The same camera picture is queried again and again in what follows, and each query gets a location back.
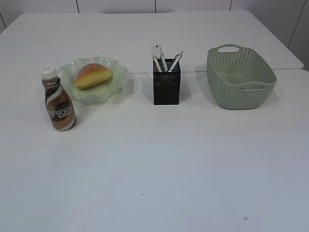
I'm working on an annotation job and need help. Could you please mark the green wavy glass plate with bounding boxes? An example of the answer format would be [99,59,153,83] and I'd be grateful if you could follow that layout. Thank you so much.
[57,57,127,104]

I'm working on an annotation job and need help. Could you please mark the clear plastic ruler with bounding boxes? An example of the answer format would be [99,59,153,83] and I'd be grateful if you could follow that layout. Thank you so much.
[151,44,163,59]

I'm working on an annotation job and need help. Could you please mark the sugared bread roll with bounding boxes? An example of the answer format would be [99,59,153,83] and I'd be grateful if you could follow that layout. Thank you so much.
[74,63,112,90]

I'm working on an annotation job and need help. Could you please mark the beige white ballpoint pen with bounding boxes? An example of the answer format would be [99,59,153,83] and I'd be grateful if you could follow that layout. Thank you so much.
[152,56,162,72]

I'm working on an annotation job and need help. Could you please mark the blue clear ballpoint pen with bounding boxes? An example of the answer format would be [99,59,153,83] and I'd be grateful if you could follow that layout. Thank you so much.
[160,54,168,72]

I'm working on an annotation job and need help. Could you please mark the black mesh pen holder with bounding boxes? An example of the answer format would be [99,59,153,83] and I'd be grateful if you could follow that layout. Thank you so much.
[153,61,181,105]

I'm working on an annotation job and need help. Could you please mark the green woven plastic basket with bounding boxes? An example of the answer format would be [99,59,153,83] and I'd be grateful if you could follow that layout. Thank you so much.
[206,44,277,110]

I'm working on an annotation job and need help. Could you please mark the brown Nescafe coffee bottle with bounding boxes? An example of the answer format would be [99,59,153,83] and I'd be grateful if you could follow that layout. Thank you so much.
[40,66,77,131]

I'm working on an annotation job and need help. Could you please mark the grey white ballpoint pen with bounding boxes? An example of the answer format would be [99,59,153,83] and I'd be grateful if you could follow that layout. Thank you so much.
[168,50,183,72]

